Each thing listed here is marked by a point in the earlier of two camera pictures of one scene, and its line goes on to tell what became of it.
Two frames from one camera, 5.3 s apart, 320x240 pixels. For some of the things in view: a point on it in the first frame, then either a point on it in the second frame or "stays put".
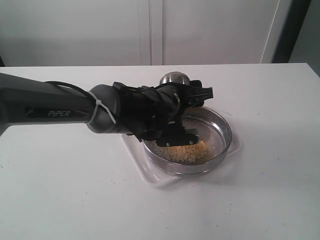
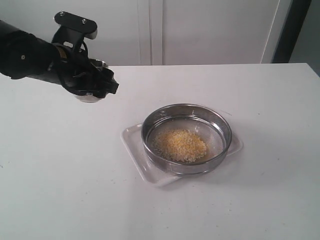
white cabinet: [109, 33] stays put
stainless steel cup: [175, 77] to [89, 97]
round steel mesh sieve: [215, 138] stays put
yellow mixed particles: [188, 153] stays put
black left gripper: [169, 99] to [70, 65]
